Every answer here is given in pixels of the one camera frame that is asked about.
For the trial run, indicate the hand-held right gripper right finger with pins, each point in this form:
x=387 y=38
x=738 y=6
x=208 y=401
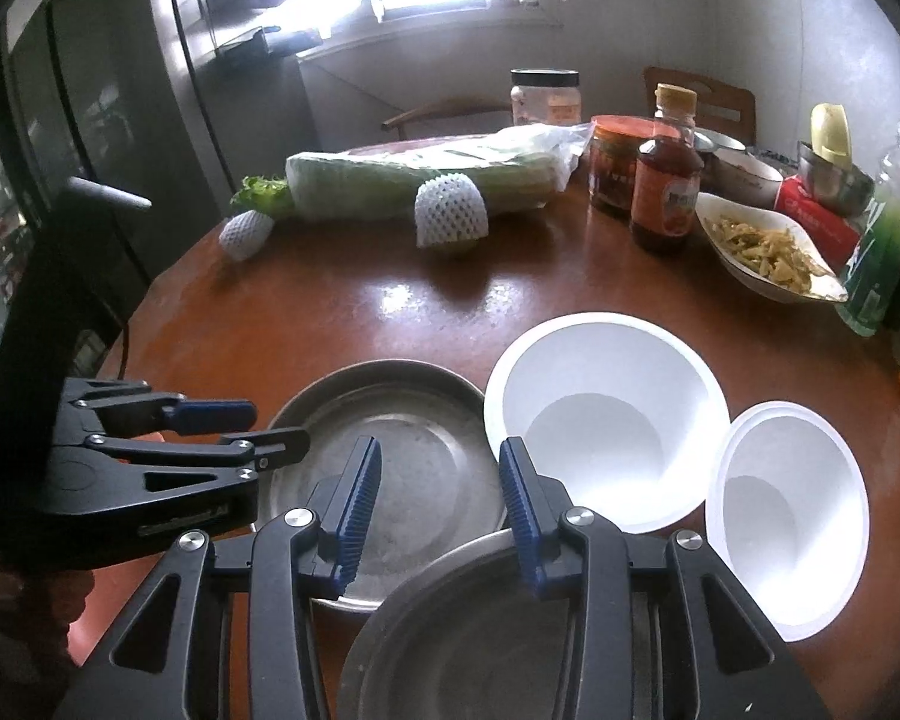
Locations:
x=521 y=517

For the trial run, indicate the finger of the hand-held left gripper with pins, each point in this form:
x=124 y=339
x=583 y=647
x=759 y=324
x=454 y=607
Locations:
x=217 y=414
x=277 y=446

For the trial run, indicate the wooden chair with curved rail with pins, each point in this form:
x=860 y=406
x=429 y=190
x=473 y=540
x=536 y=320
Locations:
x=450 y=109

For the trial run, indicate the large white bowl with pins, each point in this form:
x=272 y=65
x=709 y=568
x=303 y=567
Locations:
x=607 y=405

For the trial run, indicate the wall rack with items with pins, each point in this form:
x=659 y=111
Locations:
x=225 y=7

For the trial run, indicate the white dish with food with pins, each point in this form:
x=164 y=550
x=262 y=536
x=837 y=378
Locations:
x=765 y=251

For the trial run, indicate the dark refrigerator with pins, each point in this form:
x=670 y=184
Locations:
x=105 y=90

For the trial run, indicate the napa cabbage in plastic bag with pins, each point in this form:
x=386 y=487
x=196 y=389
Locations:
x=390 y=180

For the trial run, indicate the clear jar with black lid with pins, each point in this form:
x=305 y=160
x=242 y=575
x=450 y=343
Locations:
x=544 y=101

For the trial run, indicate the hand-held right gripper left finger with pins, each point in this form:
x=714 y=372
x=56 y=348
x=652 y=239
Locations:
x=360 y=517

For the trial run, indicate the yellow cup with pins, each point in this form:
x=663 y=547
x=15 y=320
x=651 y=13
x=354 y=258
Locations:
x=831 y=131

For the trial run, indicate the white ceramic bowl with food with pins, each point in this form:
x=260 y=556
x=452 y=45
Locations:
x=746 y=180

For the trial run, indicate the deep metal plate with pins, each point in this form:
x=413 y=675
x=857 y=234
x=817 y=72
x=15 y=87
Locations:
x=465 y=637

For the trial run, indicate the small fruit in foam net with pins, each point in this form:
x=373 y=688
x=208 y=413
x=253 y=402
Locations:
x=244 y=236

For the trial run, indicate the wooden chair with backrest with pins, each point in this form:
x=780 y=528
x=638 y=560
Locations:
x=720 y=101

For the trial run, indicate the large steel bowl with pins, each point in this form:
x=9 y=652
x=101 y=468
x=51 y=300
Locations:
x=720 y=142

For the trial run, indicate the green lettuce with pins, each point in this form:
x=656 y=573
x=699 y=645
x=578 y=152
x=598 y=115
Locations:
x=259 y=195

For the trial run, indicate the small steel bowl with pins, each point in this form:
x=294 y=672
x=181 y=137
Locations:
x=840 y=184

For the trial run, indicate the red box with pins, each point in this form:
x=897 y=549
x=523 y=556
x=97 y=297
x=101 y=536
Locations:
x=817 y=221

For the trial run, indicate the large fruit in foam net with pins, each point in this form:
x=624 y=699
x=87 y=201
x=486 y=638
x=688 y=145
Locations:
x=450 y=210

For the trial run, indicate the small white bowl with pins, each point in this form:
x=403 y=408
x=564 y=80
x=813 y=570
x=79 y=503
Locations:
x=780 y=525

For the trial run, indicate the green plastic bottle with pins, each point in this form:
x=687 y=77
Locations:
x=881 y=255

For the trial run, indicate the red sauce jar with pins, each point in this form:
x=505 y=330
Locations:
x=611 y=165

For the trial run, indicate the brown sauce bottle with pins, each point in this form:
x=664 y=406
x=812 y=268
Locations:
x=664 y=195

